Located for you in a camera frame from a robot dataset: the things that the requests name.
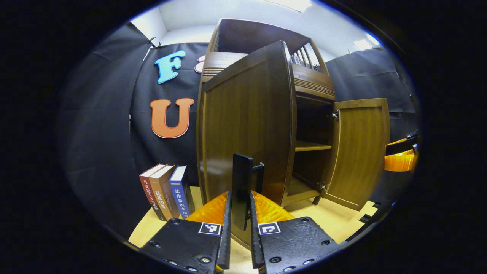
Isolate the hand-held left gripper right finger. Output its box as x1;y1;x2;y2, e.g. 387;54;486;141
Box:
249;190;339;274

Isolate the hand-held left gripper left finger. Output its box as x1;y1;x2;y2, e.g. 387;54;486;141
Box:
139;190;232;274

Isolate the wooden shoe cabinet door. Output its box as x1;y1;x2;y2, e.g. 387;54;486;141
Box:
197;40;297;250
321;98;391;212

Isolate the black door handle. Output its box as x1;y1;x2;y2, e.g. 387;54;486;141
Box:
232;153;265;231

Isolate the wooden double-door shoe cabinet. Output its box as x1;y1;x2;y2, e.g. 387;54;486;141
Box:
196;18;391;250

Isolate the wooden cabinet drawer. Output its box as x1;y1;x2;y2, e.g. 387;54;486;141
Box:
201;51;336;101

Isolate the blue book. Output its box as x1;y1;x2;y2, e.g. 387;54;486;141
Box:
169;166;195;220

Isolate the brown book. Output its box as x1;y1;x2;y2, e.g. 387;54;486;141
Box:
149;165;180;220

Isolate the wooden inner shelf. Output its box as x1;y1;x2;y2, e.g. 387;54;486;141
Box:
295;140;333;153

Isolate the red-brown book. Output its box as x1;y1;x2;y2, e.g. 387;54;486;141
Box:
139;164;168;222

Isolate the small ceiling light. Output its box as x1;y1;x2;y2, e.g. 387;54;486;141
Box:
352;34;381;52

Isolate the black backdrop cloth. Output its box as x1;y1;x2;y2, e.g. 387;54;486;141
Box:
57;23;421;240

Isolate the large ceiling light panel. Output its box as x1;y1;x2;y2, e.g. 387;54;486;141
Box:
266;0;312;13

